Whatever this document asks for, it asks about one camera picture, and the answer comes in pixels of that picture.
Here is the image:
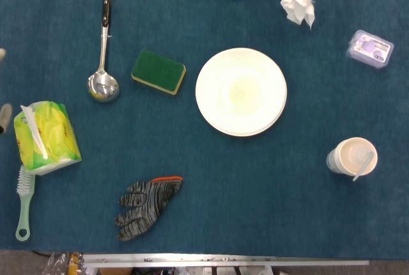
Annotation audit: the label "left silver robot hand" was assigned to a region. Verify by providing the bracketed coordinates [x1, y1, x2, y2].
[0, 48, 13, 134]

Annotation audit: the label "green yellow sponge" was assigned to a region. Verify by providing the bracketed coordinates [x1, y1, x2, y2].
[130, 49, 187, 96]

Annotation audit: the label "yellow green tissue pack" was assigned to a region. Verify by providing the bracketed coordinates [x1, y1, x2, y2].
[13, 100, 82, 177]

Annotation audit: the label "light green scrub brush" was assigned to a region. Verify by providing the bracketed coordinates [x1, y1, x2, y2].
[15, 163, 36, 242]

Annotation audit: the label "clear plastic bag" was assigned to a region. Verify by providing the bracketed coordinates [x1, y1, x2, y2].
[41, 251, 86, 275]

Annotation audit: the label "grey striped work glove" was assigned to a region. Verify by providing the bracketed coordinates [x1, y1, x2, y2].
[114, 175, 185, 242]

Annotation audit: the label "teal table cloth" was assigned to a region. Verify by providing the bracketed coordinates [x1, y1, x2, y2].
[0, 0, 409, 260]

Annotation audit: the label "white round plate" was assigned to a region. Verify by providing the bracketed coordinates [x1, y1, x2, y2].
[195, 47, 288, 137]

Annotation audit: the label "crumpled white tissue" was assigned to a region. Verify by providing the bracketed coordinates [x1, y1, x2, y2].
[280, 0, 317, 30]

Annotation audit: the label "stacked white paper cups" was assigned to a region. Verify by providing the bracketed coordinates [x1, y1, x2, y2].
[326, 136, 379, 177]

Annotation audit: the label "clear plastic spoon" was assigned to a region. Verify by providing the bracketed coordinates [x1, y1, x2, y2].
[352, 150, 375, 182]

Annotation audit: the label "clear purple plastic box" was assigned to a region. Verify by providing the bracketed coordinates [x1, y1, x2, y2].
[346, 29, 395, 70]

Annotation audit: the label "steel ladle black handle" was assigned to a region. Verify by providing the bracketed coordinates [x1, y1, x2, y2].
[87, 0, 121, 103]

